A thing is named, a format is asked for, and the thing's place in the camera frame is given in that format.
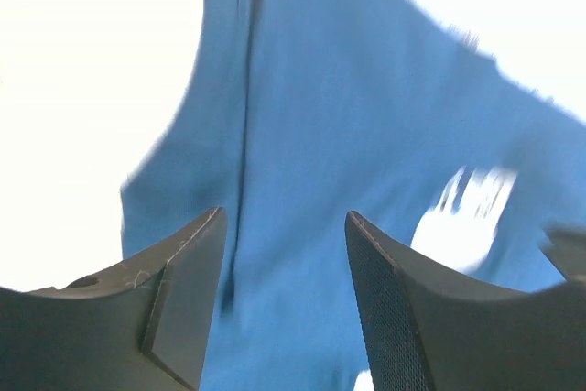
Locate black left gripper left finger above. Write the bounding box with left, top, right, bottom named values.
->
left=1, top=208, right=227, bottom=391

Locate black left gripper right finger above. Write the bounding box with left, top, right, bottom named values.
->
left=345, top=212, right=585, bottom=391

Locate blue Mickey Mouse t-shirt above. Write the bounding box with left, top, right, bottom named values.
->
left=122, top=0, right=585, bottom=390

